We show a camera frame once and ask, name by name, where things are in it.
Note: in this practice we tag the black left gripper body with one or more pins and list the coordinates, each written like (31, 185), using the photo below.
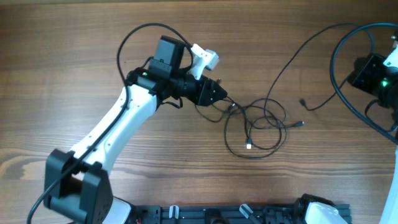
(203, 91)

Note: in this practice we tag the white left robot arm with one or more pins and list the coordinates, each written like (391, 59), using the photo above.
(77, 181)

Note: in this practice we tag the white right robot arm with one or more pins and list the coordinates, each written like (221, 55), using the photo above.
(363, 173)

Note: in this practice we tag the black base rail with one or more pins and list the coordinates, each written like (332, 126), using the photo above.
(147, 214)

